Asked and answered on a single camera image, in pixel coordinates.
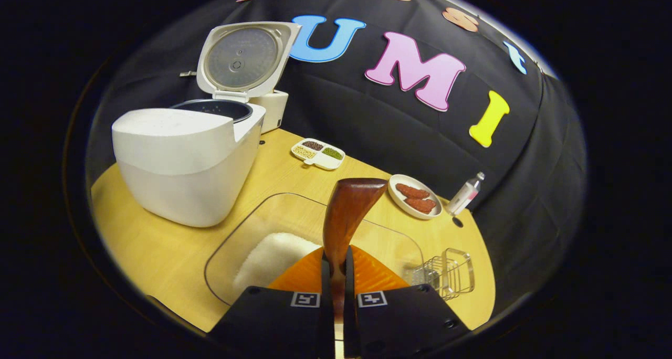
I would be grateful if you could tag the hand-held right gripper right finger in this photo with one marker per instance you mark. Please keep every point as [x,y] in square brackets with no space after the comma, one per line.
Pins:
[349,296]

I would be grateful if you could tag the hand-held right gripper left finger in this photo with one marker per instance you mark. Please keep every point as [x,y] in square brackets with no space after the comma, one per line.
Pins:
[326,296]

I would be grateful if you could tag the white rice heap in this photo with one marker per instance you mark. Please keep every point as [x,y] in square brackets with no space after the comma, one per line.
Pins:
[273,259]

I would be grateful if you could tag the brown wooden spoon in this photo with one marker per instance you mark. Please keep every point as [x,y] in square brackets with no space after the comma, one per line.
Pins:
[346,207]

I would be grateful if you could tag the white rice cooker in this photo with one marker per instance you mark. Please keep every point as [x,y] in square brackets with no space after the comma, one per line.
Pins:
[178,165]

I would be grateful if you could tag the clear plastic container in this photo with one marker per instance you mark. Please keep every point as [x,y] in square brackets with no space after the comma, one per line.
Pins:
[294,212]

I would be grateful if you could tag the white round plate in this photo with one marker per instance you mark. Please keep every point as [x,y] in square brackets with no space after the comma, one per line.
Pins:
[399,201]

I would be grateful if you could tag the red meat piece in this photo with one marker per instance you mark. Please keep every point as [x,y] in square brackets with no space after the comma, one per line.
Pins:
[420,205]
[412,191]

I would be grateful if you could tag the black table grommet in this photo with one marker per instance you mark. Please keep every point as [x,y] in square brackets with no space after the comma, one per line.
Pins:
[457,222]

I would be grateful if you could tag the white divided bean dish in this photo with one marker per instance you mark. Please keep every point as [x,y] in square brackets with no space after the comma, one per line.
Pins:
[325,162]

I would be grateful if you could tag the small clear bottle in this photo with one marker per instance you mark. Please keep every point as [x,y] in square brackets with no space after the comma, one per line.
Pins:
[463,196]

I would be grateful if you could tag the white toaster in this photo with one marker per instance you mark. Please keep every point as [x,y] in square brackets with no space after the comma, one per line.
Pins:
[275,109]

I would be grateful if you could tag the silver metal clip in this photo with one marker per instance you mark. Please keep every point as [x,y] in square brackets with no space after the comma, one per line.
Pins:
[187,74]

